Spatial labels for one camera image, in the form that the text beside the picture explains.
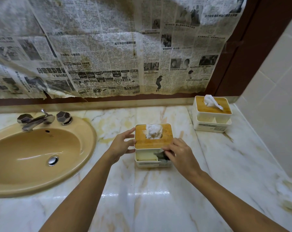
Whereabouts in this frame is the person's right hand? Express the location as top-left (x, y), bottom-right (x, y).
top-left (161, 138), bottom-right (202, 183)

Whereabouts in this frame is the person's left hand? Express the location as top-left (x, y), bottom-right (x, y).
top-left (107, 128), bottom-right (137, 165)

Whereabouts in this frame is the grey cloth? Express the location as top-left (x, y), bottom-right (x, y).
top-left (154, 150), bottom-right (172, 165)

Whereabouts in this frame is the white tissue box bamboo lid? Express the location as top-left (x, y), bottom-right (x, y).
top-left (134, 123), bottom-right (173, 169)
top-left (192, 95), bottom-right (233, 133)

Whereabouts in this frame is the person's right forearm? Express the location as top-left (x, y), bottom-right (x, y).
top-left (187, 169), bottom-right (290, 232)

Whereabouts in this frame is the person's left forearm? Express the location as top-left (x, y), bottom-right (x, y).
top-left (39, 153), bottom-right (120, 232)

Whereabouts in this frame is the white crumpled tissue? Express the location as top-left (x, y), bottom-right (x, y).
top-left (203, 95), bottom-right (224, 111)
top-left (145, 123), bottom-right (164, 139)

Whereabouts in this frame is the silver faucet spout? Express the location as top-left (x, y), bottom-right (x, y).
top-left (21, 109), bottom-right (56, 133)

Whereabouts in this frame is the yellowed newspaper sheet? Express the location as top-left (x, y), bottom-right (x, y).
top-left (136, 0), bottom-right (248, 96)
top-left (28, 0), bottom-right (144, 98)
top-left (0, 0), bottom-right (48, 40)
top-left (0, 34), bottom-right (77, 100)

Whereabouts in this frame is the beige oval sink basin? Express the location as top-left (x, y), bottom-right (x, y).
top-left (0, 115), bottom-right (97, 198)

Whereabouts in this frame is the silver faceted faucet handle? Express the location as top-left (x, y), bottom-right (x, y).
top-left (17, 113), bottom-right (33, 125)
top-left (56, 111), bottom-right (73, 126)

